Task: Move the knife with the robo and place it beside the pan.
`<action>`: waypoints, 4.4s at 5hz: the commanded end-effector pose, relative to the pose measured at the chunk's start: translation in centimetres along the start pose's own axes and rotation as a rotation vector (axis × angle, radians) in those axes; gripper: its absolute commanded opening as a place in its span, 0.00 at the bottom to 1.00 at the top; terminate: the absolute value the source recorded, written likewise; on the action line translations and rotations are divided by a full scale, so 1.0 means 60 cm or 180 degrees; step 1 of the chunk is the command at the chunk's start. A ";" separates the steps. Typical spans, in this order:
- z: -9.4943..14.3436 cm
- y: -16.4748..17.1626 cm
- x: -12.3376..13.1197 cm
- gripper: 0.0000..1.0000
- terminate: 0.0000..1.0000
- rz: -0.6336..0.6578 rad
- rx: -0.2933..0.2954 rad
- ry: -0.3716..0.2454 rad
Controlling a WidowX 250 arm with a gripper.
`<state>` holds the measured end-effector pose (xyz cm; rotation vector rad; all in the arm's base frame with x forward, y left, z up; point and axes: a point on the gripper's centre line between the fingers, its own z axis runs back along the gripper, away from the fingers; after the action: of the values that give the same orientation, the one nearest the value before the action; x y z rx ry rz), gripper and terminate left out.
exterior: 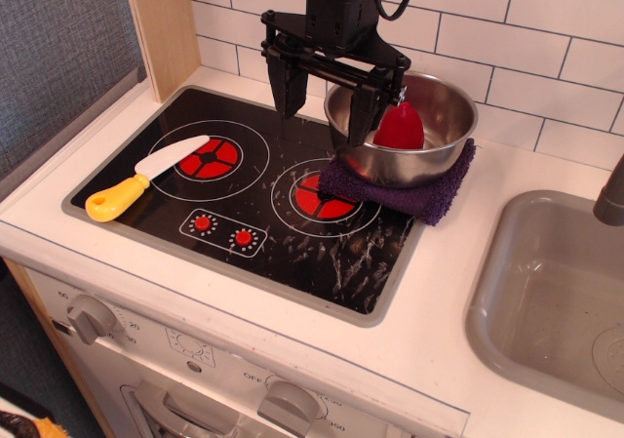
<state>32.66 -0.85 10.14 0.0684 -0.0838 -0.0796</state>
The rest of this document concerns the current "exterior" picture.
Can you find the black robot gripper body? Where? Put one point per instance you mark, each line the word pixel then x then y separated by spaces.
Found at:
pixel 337 40

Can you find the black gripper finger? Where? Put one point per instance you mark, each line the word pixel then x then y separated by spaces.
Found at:
pixel 288 84
pixel 367 107

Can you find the yellow handled white toy knife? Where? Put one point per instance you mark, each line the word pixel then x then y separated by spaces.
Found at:
pixel 110 203

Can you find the red toy pepper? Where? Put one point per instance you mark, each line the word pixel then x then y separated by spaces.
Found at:
pixel 401 127

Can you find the stainless steel bowl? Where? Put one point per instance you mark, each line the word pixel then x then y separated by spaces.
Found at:
pixel 449 117

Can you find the purple folded cloth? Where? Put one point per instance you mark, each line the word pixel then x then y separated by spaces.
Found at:
pixel 429 202

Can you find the black toy stovetop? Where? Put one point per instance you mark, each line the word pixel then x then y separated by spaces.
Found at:
pixel 248 205

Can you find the wooden side panel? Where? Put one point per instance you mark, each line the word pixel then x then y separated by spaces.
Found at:
pixel 166 34

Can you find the grey toy sink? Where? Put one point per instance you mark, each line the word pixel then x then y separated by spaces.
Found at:
pixel 547 312

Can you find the grey faucet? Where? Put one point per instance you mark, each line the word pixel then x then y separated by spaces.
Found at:
pixel 608 208

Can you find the grey left oven knob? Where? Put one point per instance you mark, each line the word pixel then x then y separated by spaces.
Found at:
pixel 90 318

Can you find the grey oven knob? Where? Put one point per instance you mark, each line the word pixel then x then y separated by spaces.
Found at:
pixel 90 318
pixel 290 407

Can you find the grey right oven knob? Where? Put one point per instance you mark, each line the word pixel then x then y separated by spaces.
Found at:
pixel 290 407

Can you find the white toy oven front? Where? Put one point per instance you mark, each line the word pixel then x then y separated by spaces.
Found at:
pixel 141 349

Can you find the orange plush toy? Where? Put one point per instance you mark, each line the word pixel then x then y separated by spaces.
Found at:
pixel 23 427

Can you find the grey oven door handle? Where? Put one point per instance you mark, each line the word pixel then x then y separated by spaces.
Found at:
pixel 186 413

